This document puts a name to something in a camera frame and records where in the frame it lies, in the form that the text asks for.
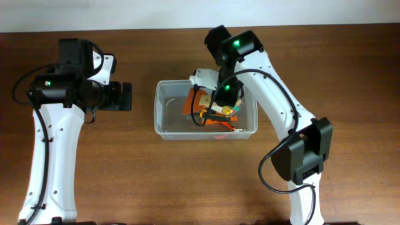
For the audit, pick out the orange scraper wooden handle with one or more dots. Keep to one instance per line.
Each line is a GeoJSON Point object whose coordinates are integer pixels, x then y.
{"type": "Point", "coordinates": [200, 101]}

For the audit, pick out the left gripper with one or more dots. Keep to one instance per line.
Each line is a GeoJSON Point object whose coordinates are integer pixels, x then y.
{"type": "Point", "coordinates": [125, 95]}

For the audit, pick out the clear box coloured bits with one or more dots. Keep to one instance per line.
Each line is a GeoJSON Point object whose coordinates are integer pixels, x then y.
{"type": "Point", "coordinates": [227, 110]}

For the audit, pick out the red handled small cutters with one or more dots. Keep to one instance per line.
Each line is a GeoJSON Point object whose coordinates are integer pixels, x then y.
{"type": "Point", "coordinates": [231, 129]}

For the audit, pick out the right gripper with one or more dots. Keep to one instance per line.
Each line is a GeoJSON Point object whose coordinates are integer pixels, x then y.
{"type": "Point", "coordinates": [217, 115]}

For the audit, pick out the clear plastic container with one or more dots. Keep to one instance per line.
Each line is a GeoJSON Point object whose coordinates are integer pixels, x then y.
{"type": "Point", "coordinates": [171, 124]}

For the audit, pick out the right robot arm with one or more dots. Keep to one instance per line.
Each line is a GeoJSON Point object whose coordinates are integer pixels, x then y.
{"type": "Point", "coordinates": [294, 167]}

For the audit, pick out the orange socket bit rail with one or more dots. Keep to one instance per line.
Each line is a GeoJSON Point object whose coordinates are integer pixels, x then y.
{"type": "Point", "coordinates": [217, 119]}

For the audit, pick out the orange black long-nose pliers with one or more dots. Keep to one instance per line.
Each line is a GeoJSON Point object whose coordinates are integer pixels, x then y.
{"type": "Point", "coordinates": [201, 114]}

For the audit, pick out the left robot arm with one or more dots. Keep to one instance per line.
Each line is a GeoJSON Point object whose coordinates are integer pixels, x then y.
{"type": "Point", "coordinates": [60, 95]}

